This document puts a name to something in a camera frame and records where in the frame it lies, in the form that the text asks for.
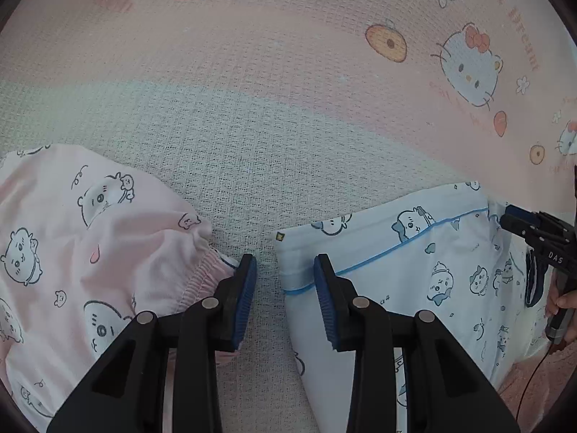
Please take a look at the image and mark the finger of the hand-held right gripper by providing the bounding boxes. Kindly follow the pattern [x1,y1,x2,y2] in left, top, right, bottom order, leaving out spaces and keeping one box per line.
[506,205,573,235]
[499,214,548,250]

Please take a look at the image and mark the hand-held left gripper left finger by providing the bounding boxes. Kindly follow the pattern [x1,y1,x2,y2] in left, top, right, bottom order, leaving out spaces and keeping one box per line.
[46,254,259,433]

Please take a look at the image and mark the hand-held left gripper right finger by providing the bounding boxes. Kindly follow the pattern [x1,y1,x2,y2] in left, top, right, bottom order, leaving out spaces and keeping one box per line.
[313,254,521,433]

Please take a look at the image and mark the navy cloth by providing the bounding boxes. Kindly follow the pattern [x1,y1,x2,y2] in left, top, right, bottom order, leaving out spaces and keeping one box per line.
[524,248,548,308]

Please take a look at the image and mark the light blue printed pajama pants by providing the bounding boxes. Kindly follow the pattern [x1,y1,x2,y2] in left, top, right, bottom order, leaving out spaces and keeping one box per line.
[273,180,553,433]

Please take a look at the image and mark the pink printed pajama garment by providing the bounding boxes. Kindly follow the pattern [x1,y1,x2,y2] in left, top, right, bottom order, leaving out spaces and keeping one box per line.
[0,143,239,433]

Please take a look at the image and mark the person's right hand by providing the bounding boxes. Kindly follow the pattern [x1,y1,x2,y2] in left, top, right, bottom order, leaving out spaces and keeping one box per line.
[545,280,577,321]

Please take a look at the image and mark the pink cat printed blanket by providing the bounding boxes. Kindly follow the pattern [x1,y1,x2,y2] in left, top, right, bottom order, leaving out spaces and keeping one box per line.
[0,0,577,433]

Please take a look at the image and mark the black cable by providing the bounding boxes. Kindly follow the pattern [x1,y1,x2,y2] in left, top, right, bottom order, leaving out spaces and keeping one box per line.
[514,338,556,422]

